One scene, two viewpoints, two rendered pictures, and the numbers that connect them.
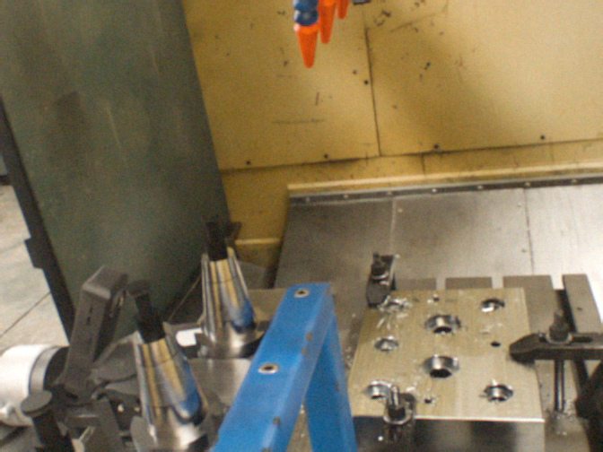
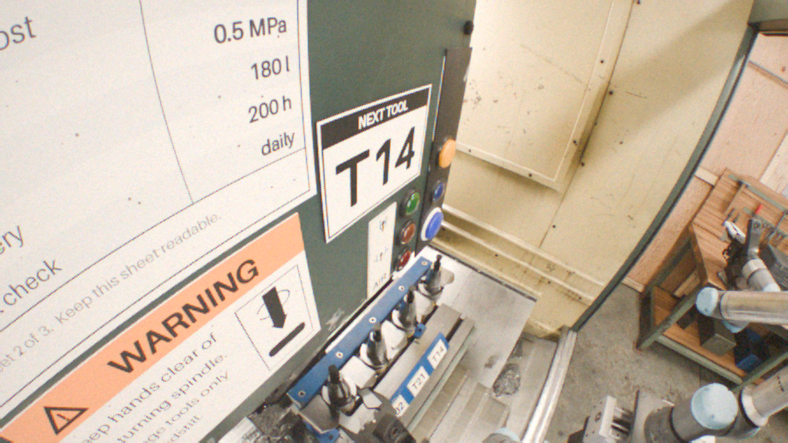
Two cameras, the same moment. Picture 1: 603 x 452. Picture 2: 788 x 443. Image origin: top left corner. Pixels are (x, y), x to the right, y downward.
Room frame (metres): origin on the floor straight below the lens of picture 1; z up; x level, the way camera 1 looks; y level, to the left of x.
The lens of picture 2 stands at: (0.63, 0.18, 1.80)
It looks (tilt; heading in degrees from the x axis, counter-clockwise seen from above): 40 degrees down; 194
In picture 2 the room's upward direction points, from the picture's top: 5 degrees clockwise
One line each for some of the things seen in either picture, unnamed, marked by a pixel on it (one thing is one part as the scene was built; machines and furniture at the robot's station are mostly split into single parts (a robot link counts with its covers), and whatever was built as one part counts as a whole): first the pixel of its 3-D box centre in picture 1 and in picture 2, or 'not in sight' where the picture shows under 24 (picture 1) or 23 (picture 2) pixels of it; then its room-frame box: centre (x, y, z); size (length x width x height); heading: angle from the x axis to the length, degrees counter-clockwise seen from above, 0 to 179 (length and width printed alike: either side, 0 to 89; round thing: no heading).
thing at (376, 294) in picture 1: (381, 292); not in sight; (0.92, -0.12, 0.97); 0.13 x 0.03 x 0.15; 162
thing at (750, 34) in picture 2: not in sight; (658, 219); (-0.16, 0.81, 1.40); 0.04 x 0.04 x 1.20; 72
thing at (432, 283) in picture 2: not in sight; (434, 276); (0.16, 0.17, 1.26); 0.04 x 0.04 x 0.07
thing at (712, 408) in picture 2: not in sight; (706, 412); (0.35, 0.97, 1.20); 0.13 x 0.12 x 0.14; 86
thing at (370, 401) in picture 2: not in sight; (361, 395); (0.45, 0.10, 1.17); 0.09 x 0.03 x 0.06; 58
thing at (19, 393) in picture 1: (37, 386); not in sight; (0.53, 0.27, 1.16); 0.08 x 0.05 x 0.08; 163
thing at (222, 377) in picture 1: (208, 380); (359, 374); (0.42, 0.09, 1.21); 0.07 x 0.05 x 0.01; 72
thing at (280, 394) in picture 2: not in sight; (297, 371); (0.39, -0.13, 0.93); 0.26 x 0.05 x 0.06; 167
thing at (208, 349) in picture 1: (233, 339); (339, 393); (0.47, 0.07, 1.21); 0.06 x 0.06 x 0.03
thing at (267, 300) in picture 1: (249, 305); (321, 415); (0.53, 0.05, 1.21); 0.07 x 0.05 x 0.01; 72
